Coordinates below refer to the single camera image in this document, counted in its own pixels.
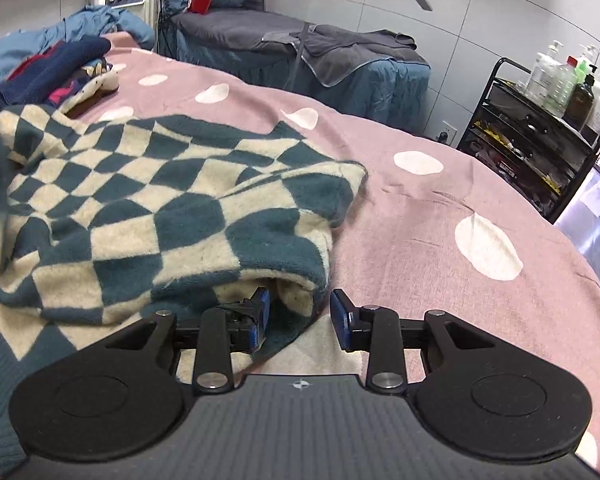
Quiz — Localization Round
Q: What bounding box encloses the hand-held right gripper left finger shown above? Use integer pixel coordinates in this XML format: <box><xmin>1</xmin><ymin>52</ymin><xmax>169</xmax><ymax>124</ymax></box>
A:
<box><xmin>101</xmin><ymin>287</ymin><xmax>272</xmax><ymax>394</ymax></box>

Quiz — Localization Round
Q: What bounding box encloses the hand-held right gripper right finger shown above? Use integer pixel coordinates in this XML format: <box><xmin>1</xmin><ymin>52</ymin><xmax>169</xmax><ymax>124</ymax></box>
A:
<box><xmin>329</xmin><ymin>288</ymin><xmax>497</xmax><ymax>394</ymax></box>

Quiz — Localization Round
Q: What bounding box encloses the teal cream checkered sweater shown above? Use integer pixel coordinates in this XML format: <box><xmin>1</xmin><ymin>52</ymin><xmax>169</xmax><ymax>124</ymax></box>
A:
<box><xmin>0</xmin><ymin>102</ymin><xmax>369</xmax><ymax>479</ymax></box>

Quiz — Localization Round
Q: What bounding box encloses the pink dotted blanket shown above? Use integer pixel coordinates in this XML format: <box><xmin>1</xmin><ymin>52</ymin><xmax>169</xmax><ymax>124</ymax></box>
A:
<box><xmin>0</xmin><ymin>31</ymin><xmax>600</xmax><ymax>479</ymax></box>

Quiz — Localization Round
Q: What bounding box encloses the black trolley cart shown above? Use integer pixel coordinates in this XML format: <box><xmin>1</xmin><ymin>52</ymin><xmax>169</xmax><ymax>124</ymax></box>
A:
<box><xmin>455</xmin><ymin>57</ymin><xmax>600</xmax><ymax>224</ymax></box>

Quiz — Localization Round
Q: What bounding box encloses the dark grey towel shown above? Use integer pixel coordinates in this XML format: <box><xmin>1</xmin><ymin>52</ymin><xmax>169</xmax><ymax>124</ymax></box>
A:
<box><xmin>261</xmin><ymin>23</ymin><xmax>419</xmax><ymax>87</ymax></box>

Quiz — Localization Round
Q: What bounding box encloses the massage bed with teal skirt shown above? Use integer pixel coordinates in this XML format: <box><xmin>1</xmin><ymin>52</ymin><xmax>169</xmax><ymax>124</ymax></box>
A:
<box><xmin>156</xmin><ymin>7</ymin><xmax>432</xmax><ymax>137</ymax></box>

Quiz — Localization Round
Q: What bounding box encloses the cream dotted folded garment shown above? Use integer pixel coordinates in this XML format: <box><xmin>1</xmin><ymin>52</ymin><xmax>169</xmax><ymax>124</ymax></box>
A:
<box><xmin>59</xmin><ymin>56</ymin><xmax>120</xmax><ymax>112</ymax></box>

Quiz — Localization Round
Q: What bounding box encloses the colourful patterned folded garment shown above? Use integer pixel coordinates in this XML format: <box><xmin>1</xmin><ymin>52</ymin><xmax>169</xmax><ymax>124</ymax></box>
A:
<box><xmin>42</xmin><ymin>82</ymin><xmax>78</xmax><ymax>107</ymax></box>

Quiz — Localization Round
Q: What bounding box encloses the navy ribbed sweater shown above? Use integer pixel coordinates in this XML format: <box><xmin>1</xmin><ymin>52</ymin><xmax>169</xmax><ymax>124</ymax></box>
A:
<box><xmin>0</xmin><ymin>35</ymin><xmax>112</xmax><ymax>109</ymax></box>

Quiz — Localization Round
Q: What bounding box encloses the group of bottles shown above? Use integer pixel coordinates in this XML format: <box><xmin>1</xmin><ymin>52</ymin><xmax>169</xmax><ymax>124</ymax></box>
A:
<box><xmin>524</xmin><ymin>40</ymin><xmax>600</xmax><ymax>134</ymax></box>

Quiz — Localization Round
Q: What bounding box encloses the red folded garment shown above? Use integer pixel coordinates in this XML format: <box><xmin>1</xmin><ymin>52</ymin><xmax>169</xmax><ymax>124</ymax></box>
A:
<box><xmin>6</xmin><ymin>41</ymin><xmax>62</xmax><ymax>82</ymax></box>

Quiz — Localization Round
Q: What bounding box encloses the blue crumpled garment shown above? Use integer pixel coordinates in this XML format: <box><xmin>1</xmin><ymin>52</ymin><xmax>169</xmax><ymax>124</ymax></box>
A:
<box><xmin>0</xmin><ymin>5</ymin><xmax>157</xmax><ymax>89</ymax></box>

